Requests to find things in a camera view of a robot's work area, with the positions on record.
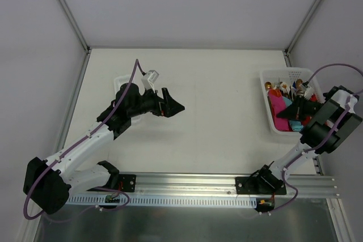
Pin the large white plastic basket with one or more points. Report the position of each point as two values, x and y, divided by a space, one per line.
290 96

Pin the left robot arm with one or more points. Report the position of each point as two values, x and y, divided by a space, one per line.
49 183

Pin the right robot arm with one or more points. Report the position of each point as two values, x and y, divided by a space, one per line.
331 124

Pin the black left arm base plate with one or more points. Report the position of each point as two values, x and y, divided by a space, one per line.
126 183

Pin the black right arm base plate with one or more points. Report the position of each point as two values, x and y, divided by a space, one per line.
251 185

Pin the white slotted cable duct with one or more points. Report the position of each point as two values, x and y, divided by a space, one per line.
163 201

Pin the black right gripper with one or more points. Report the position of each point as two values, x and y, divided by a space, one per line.
302 109

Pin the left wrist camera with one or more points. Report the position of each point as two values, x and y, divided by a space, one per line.
149 79

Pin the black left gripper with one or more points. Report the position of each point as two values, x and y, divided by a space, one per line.
163 106

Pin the copper spoon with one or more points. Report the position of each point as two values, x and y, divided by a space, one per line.
298 84

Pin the pink paper napkin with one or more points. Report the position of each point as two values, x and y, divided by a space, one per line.
278 105

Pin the aluminium frame rail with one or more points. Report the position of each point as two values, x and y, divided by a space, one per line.
220 185

